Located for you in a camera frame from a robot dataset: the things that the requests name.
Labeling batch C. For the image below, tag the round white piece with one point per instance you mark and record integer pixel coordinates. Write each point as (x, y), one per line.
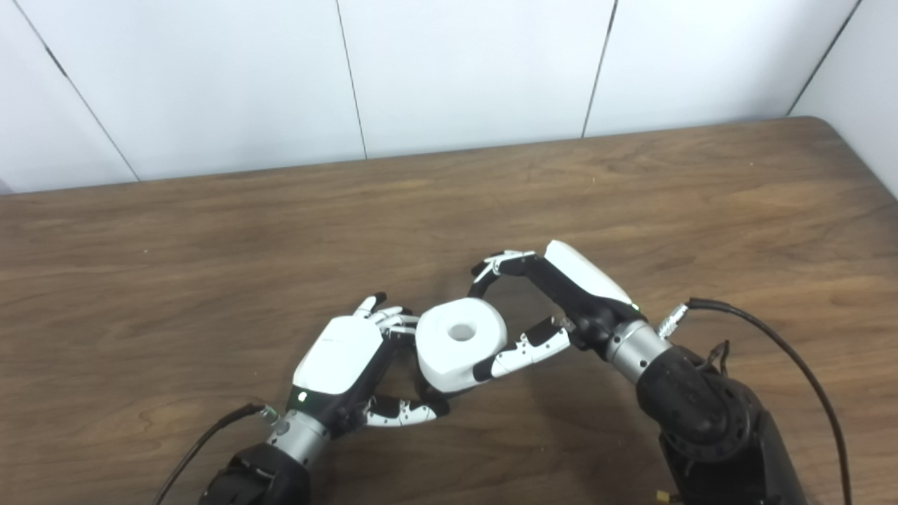
(442, 358)

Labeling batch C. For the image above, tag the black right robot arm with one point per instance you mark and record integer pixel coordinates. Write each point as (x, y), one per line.
(701, 414)

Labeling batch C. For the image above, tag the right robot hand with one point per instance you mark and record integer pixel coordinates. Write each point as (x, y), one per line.
(586, 280)

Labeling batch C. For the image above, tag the black flanged holder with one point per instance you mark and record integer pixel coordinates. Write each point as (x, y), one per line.
(438, 400)

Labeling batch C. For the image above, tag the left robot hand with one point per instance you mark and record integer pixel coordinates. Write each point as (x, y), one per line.
(340, 354)

